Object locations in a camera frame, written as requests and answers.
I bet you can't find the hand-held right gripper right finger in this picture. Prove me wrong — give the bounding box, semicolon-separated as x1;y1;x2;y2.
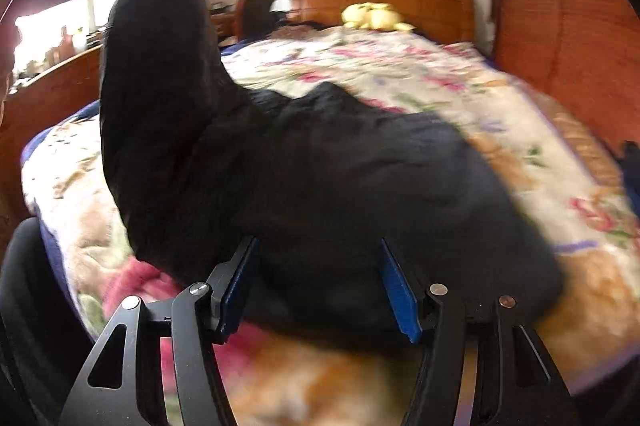
378;237;573;426

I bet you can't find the yellow plush toy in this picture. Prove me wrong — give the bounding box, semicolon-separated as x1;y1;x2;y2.
341;2;416;32

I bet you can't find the wooden bed headboard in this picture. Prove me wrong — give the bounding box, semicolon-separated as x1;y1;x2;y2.
291;0;476;44

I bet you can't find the dark cloth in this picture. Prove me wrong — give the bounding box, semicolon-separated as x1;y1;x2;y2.
0;216;101;426

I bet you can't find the dark navy jacket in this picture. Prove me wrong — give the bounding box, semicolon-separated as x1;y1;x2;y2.
99;0;566;349

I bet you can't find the wooden chair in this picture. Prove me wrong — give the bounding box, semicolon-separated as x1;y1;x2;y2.
235;0;276;41

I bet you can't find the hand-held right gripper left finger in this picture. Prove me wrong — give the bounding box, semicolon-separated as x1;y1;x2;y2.
59;235;261;426

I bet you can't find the floral blanket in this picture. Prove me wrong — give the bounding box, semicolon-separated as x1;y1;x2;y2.
21;26;640;426

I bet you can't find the wooden slatted wardrobe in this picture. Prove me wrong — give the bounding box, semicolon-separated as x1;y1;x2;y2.
490;0;640;152

